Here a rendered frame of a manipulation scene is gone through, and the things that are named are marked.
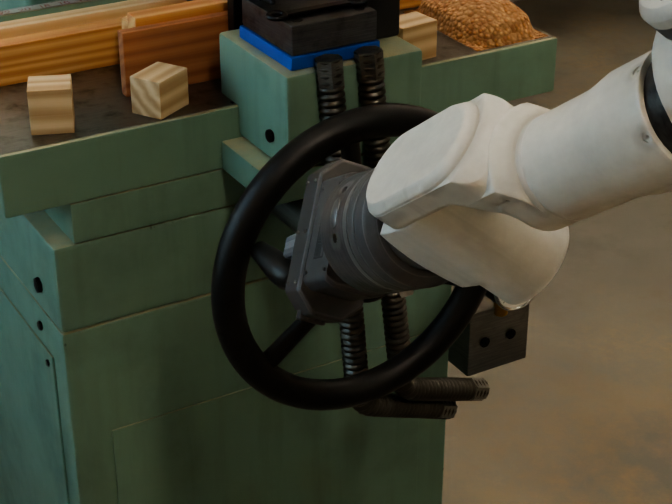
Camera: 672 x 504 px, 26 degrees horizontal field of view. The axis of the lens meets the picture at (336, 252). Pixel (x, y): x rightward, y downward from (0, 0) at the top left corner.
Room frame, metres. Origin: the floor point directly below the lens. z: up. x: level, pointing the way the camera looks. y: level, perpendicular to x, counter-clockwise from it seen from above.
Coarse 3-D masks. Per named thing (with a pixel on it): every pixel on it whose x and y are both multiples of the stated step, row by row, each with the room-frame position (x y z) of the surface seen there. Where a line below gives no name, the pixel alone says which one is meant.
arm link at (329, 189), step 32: (320, 192) 0.97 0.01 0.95; (352, 192) 0.88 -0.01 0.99; (320, 224) 0.90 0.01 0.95; (320, 256) 0.92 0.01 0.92; (352, 256) 0.86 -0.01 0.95; (288, 288) 0.94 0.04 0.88; (320, 288) 0.91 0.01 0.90; (352, 288) 0.90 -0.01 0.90; (384, 288) 0.86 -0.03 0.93; (320, 320) 0.94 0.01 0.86
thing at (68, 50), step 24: (408, 0) 1.52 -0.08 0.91; (96, 24) 1.36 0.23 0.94; (120, 24) 1.36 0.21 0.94; (0, 48) 1.30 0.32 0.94; (24, 48) 1.31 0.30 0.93; (48, 48) 1.32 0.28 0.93; (72, 48) 1.33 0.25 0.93; (96, 48) 1.34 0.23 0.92; (0, 72) 1.30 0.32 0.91; (24, 72) 1.31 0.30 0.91; (48, 72) 1.32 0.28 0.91; (72, 72) 1.33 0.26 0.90
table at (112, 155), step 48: (528, 48) 1.41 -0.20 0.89; (0, 96) 1.27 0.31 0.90; (96, 96) 1.27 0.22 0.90; (192, 96) 1.27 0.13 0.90; (432, 96) 1.36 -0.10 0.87; (0, 144) 1.16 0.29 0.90; (48, 144) 1.16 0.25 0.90; (96, 144) 1.18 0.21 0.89; (144, 144) 1.20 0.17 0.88; (192, 144) 1.22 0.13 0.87; (240, 144) 1.23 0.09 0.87; (0, 192) 1.14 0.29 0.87; (48, 192) 1.15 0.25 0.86; (96, 192) 1.18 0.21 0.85; (288, 192) 1.17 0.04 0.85
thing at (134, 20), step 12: (204, 0) 1.34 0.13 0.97; (216, 0) 1.34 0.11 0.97; (132, 12) 1.30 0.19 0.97; (144, 12) 1.30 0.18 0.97; (156, 12) 1.30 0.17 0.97; (168, 12) 1.30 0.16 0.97; (180, 12) 1.31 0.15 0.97; (192, 12) 1.32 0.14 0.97; (204, 12) 1.32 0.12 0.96; (132, 24) 1.29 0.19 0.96; (144, 24) 1.29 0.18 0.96
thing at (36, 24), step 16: (128, 0) 1.40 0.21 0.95; (144, 0) 1.40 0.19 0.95; (160, 0) 1.40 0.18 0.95; (176, 0) 1.41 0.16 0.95; (192, 0) 1.42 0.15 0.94; (48, 16) 1.35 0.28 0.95; (64, 16) 1.35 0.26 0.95; (80, 16) 1.36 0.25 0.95; (96, 16) 1.37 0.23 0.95; (112, 16) 1.37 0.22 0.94; (0, 32) 1.32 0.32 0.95; (16, 32) 1.33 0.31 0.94; (32, 32) 1.33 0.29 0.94
